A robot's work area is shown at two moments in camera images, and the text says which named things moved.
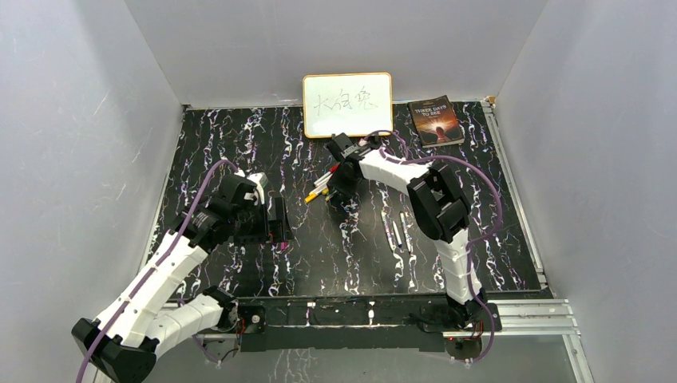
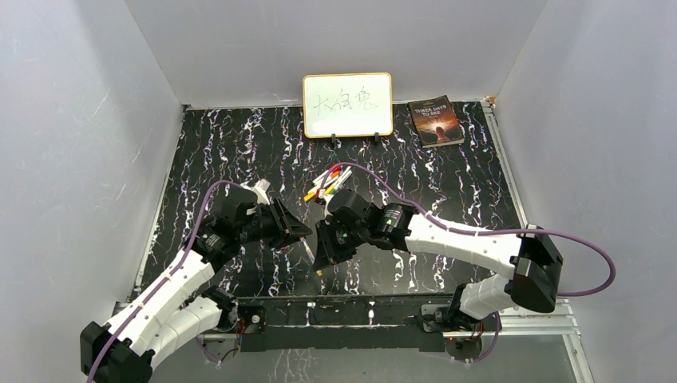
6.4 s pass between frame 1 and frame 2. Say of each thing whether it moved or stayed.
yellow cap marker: moved
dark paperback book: stayed
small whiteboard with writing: stayed
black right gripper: moved
